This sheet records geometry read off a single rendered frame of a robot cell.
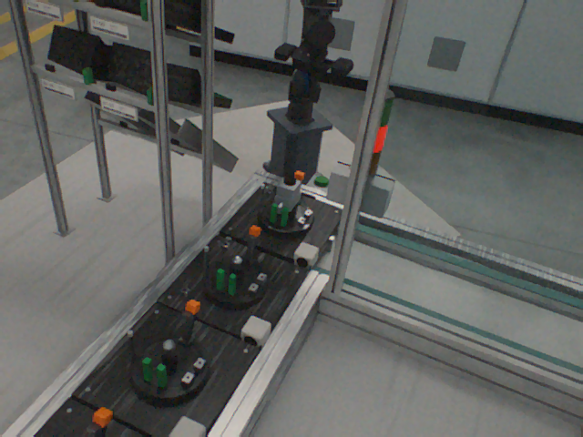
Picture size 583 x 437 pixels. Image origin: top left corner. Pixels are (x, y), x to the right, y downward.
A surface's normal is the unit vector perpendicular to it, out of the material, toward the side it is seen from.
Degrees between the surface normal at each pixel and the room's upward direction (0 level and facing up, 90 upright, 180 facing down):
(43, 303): 0
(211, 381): 0
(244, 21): 90
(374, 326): 90
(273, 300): 0
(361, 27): 90
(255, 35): 90
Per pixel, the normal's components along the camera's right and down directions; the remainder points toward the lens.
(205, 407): 0.10, -0.77
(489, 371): -0.40, 0.54
